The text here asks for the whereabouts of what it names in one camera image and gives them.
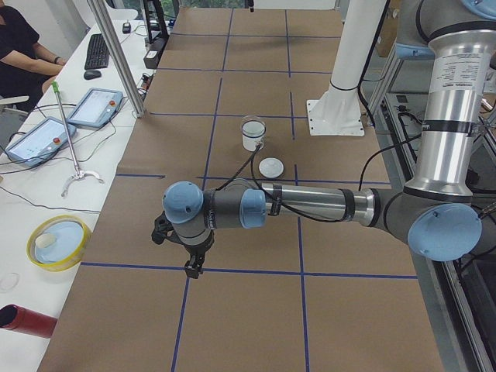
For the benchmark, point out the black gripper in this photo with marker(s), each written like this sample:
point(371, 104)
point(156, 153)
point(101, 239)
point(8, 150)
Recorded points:
point(200, 249)

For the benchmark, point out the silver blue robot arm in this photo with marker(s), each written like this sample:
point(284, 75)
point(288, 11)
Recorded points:
point(432, 213)

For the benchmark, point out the white ceramic lid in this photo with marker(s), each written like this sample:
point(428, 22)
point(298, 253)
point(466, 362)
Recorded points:
point(271, 167)

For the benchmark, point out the metal reacher grabber stick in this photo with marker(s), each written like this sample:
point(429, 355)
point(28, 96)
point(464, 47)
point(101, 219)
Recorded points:
point(79, 173)

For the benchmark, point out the white enamel mug blue rim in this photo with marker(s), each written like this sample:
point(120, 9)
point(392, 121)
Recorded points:
point(252, 144)

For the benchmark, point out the yellow tape roll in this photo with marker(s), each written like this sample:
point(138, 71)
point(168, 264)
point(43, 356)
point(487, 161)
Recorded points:
point(59, 243)

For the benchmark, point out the far blue teach pendant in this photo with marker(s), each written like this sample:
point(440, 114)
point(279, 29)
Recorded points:
point(96, 108)

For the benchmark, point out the blue teach pendant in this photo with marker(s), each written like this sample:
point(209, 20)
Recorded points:
point(96, 108)
point(38, 145)

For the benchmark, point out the red cylinder bottle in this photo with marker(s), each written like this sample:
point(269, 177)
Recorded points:
point(18, 319)

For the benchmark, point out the near blue teach pendant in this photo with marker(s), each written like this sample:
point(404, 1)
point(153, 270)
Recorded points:
point(38, 145)

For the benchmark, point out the black computer mouse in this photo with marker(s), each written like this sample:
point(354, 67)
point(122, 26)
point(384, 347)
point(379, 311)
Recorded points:
point(92, 74)

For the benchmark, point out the black keyboard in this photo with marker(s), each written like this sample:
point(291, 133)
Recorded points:
point(97, 53)

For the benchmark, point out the seated person in black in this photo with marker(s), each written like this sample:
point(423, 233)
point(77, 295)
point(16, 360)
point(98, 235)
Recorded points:
point(27, 67)

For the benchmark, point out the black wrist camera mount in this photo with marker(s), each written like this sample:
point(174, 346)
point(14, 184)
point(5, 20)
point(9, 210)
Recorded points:
point(162, 229)

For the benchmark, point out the white pedestal column with base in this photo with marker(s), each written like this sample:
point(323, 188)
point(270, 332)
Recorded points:
point(337, 112)

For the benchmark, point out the aluminium frame post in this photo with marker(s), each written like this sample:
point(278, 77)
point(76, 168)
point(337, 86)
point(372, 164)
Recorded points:
point(106, 26)

